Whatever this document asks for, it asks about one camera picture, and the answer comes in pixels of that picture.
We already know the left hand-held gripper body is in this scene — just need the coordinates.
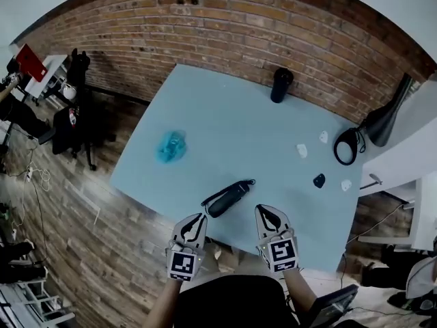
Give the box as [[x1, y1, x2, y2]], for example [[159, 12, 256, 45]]
[[165, 240, 206, 283]]

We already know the person's left forearm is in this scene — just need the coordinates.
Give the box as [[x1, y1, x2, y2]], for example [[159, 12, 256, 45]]
[[146, 278, 182, 328]]

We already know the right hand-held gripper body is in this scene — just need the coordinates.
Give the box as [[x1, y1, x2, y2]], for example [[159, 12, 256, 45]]
[[255, 228, 300, 274]]

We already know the black bottle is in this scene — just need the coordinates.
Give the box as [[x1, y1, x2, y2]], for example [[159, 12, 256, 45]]
[[270, 67, 294, 104]]

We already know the person's right forearm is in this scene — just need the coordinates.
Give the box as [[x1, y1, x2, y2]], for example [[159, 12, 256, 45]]
[[281, 268, 320, 320]]

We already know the black cable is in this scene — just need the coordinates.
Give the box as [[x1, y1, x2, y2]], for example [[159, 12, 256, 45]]
[[29, 179, 48, 262]]

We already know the white metal rack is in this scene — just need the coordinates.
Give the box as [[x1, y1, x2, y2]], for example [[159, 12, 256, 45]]
[[0, 280, 76, 328]]

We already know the grey hammer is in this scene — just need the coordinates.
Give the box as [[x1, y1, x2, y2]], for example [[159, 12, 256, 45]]
[[360, 173, 383, 191]]

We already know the small white table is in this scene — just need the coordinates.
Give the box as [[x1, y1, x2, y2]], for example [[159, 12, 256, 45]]
[[25, 55, 69, 98]]

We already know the black office chair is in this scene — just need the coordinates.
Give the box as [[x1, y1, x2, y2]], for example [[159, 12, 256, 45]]
[[51, 48, 119, 171]]

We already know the black desk lamp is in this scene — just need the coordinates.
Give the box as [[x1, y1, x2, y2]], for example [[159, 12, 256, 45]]
[[333, 72, 412, 166]]

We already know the red box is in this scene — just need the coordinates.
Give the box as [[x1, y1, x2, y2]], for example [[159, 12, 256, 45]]
[[16, 43, 48, 83]]

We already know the blue plastic toy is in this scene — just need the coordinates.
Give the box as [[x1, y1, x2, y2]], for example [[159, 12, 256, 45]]
[[156, 130, 188, 163]]

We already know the white cable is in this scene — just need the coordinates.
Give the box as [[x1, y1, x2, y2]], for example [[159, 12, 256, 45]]
[[32, 167, 51, 193]]

